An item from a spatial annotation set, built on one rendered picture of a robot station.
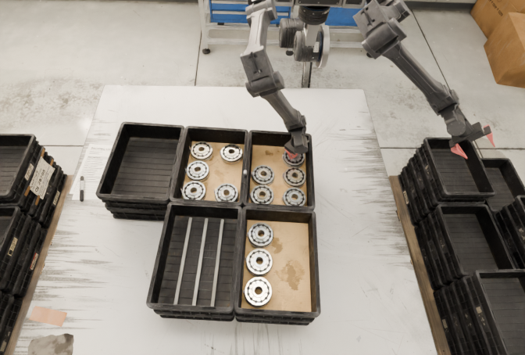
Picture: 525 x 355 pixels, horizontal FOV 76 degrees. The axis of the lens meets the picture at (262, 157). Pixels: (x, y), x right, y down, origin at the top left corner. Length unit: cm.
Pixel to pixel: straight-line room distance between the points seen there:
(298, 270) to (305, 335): 25
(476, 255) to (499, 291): 24
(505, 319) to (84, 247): 197
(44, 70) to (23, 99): 37
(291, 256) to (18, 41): 349
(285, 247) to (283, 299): 20
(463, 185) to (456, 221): 22
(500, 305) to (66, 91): 339
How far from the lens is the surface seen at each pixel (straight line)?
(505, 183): 282
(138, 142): 174
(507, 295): 214
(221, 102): 203
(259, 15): 128
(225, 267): 139
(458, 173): 236
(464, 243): 227
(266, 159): 161
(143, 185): 160
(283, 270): 139
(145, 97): 213
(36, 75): 371
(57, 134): 312
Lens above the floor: 216
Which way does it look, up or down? 56 degrees down
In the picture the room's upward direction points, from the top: 5 degrees clockwise
